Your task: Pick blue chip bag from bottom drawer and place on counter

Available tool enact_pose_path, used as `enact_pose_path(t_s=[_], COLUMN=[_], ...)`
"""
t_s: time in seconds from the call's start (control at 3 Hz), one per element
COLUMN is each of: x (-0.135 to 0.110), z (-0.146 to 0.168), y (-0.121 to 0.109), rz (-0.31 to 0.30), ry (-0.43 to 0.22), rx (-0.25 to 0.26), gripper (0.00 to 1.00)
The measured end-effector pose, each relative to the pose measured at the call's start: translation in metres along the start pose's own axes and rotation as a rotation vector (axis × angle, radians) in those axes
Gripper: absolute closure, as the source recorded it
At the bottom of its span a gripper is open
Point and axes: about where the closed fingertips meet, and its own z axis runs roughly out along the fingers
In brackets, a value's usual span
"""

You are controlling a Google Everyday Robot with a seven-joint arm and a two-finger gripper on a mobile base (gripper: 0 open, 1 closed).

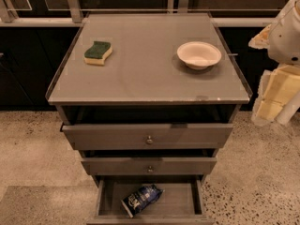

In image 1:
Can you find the grey drawer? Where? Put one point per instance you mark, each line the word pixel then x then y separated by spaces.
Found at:
pixel 133 137
pixel 139 165
pixel 180 203

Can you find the white paper bowl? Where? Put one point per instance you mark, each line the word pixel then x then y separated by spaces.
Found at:
pixel 199 55

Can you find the blue chip bag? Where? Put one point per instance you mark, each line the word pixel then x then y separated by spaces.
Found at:
pixel 141 198

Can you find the grey bottom drawer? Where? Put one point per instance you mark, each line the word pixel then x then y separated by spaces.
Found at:
pixel 180 203

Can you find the round top drawer knob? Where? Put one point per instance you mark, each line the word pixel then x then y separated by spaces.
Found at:
pixel 149 140

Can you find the green yellow sponge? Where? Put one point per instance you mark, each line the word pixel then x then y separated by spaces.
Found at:
pixel 98 53

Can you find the grey top drawer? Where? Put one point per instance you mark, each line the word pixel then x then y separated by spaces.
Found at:
pixel 133 137

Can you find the grey middle drawer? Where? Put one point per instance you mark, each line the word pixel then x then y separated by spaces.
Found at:
pixel 139 165

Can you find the grey drawer cabinet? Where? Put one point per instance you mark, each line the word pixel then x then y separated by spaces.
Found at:
pixel 144 82

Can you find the round drawer knob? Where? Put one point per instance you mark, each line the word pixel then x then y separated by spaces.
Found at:
pixel 150 169
pixel 149 140

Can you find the round middle drawer knob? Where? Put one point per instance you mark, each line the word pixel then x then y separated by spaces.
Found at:
pixel 150 169

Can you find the metal railing frame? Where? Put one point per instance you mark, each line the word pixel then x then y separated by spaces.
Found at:
pixel 74 12

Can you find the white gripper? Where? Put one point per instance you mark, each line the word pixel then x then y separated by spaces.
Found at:
pixel 286 39

